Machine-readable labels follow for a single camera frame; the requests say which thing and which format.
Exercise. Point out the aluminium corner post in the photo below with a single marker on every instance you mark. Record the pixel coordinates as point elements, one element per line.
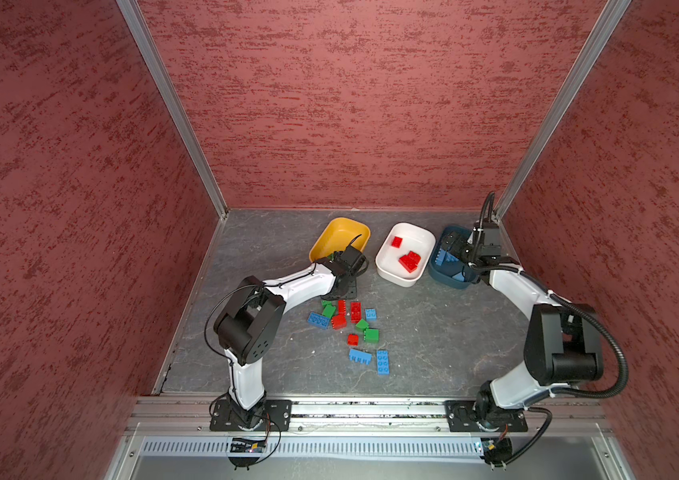
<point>145,43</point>
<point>603,29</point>

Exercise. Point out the right aluminium corner post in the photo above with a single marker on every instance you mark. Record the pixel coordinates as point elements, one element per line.
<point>603,29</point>

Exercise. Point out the aluminium front rail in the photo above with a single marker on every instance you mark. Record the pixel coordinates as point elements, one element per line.
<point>354,415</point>

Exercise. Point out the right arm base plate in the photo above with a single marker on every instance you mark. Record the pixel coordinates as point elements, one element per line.
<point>463,417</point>

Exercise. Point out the red lego pile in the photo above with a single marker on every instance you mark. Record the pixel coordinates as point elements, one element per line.
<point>403,262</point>
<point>339,321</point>

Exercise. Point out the left aluminium corner post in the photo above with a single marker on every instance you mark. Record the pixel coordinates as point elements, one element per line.
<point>145,43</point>

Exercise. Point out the red lego pile bottom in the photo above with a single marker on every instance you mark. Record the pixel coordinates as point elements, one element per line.
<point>339,321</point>

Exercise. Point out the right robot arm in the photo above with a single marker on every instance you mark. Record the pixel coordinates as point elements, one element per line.
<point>561,348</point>

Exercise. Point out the green lego pile left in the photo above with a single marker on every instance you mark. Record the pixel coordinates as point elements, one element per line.
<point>328,309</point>

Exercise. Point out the dark teal plastic bin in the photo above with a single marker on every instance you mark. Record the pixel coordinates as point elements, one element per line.
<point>455,275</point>

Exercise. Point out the white plastic bin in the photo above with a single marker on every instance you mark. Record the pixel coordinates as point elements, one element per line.
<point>416,239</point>

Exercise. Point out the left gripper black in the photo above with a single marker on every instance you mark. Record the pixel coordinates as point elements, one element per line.
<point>350,294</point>

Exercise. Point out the green lego small lower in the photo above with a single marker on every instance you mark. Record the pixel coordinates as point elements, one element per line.
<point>362,325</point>

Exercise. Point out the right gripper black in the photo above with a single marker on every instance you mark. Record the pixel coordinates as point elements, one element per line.
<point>459,241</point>

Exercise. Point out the red lego top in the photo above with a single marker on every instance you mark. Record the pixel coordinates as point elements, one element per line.
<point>413,259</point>

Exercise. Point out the yellow plastic bin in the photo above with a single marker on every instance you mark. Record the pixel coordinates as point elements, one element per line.
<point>337,235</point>

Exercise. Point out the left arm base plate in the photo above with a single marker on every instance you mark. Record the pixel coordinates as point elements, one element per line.
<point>267,415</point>

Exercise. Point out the red lego centre right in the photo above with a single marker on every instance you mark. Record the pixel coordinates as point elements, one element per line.
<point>356,312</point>

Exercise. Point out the green lego square lower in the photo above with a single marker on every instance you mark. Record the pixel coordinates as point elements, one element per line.
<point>371,335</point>

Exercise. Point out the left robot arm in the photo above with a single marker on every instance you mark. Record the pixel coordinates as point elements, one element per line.
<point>249,320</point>

